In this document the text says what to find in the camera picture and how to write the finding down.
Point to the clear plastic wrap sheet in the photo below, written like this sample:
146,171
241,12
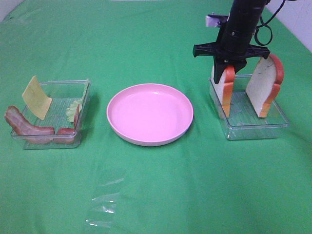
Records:
103,204

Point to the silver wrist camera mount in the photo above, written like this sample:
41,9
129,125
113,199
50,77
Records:
215,20

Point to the upright bread slice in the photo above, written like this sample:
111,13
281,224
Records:
264,84

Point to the clear plastic ingredient tray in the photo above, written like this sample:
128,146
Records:
63,94

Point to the yellow cheese slice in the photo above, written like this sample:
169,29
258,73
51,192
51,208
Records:
36,99

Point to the short bacon strip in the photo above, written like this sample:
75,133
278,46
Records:
68,131

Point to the green lettuce leaf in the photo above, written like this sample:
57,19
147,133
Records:
71,110

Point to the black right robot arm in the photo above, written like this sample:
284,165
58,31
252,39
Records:
246,12

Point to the long bacon strip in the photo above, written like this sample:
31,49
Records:
22,126

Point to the white bread slice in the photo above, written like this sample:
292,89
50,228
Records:
224,88

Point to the pink round plate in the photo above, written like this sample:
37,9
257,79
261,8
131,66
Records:
150,114

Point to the clear plastic bread tray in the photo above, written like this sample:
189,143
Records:
243,122

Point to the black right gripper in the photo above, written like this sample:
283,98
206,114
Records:
232,44

